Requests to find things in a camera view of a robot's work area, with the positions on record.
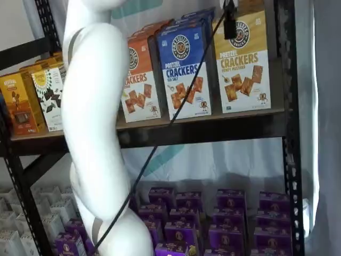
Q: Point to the tan wooden shelf board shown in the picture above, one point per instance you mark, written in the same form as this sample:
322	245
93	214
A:
217	115

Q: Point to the mustard yellow snack box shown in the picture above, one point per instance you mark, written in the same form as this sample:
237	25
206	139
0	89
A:
37	68

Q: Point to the purple Annie's box maroon label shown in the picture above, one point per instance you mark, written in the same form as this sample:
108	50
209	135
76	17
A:
230	198
226	237
226	253
228	217

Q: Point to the brown orange snack box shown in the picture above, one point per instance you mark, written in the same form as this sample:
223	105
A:
16	106

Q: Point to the yellow white pretzel cracker box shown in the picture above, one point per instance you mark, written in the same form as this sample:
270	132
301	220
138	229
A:
245	88

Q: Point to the purple Annie's box teal label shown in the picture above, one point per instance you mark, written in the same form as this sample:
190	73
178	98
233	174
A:
274	201
270	253
271	238
273	220

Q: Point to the blue white pretzel cracker box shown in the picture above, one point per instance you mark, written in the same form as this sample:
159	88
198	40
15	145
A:
186	22
199	12
173	66

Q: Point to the orange white pretzel cracker box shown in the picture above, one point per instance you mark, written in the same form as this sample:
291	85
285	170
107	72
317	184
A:
157	24
149	32
138	88

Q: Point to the white box black diamond pattern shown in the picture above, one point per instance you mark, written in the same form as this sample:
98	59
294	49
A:
50	101

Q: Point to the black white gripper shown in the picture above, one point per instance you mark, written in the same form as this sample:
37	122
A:
229	8

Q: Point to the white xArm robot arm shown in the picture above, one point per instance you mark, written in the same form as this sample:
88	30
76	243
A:
90	106

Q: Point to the black metal shelving rack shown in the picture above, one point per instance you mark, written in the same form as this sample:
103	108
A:
289	80

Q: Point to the white grey carton box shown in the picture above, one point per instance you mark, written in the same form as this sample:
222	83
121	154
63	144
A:
62	210
54	226
48	194
8	197
18	221
10	242

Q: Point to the white fabric curtain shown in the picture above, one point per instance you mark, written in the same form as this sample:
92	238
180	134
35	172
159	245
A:
319	106

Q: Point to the purple Annie's box orange label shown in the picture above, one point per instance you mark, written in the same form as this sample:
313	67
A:
179	232
161	197
152	213
170	250
185	216
155	230
189	200

